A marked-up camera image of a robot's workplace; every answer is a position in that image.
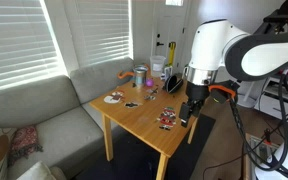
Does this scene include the black orange clamp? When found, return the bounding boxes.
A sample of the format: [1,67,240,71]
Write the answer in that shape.
[262,128,274,146]

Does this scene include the white floor stand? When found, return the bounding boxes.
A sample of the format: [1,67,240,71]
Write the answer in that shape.
[237,79,262,109]

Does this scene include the dark rug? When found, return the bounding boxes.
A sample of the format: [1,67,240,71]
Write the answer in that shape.
[73,113,217,180]

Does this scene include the narrow white window blinds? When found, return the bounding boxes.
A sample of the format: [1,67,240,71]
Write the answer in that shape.
[63,0,133,69]

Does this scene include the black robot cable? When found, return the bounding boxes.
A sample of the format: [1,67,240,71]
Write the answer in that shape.
[202,71,288,180]

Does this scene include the translucent plastic cup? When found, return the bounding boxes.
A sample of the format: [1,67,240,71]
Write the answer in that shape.
[149,55,167,78]

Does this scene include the metal tumbler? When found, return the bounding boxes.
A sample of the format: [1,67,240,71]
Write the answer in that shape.
[132,65,149,88]

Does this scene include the small grey sticker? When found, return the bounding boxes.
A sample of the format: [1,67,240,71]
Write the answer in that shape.
[143,94,157,102]
[146,87,160,95]

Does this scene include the small black sticker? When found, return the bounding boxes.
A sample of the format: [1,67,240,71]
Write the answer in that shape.
[123,101,142,109]

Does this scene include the wooden table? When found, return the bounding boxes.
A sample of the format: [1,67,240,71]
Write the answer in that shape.
[89,69,200,180]

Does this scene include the white door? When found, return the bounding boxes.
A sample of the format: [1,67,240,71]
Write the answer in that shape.
[150,0,198,73]

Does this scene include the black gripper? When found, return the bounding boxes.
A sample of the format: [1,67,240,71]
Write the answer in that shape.
[179,81,211,128]

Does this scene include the white cushion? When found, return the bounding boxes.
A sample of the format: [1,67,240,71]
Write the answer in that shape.
[17,161,67,180]

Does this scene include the black wrist camera orange mount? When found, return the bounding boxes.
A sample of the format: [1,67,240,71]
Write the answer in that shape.
[208,79,241,105]

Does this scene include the metal frame cart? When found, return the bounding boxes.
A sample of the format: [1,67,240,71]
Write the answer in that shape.
[243,133,282,180]

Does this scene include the yellow post black cap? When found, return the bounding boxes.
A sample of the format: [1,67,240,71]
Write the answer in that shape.
[168,41,177,68]

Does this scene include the grey fabric sofa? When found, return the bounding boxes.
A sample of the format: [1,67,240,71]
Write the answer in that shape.
[0,57,135,180]

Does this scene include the wide white window blinds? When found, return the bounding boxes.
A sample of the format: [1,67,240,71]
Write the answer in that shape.
[0,0,68,93]

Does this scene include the orange octopus plush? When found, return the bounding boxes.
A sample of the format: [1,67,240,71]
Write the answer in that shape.
[117,63,151,80]

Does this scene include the white shelf unit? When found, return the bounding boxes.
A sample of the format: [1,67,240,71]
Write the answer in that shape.
[253,64,288,125]

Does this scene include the red patterned cloth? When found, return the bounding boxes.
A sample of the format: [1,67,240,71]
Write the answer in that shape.
[8,125,43,166]

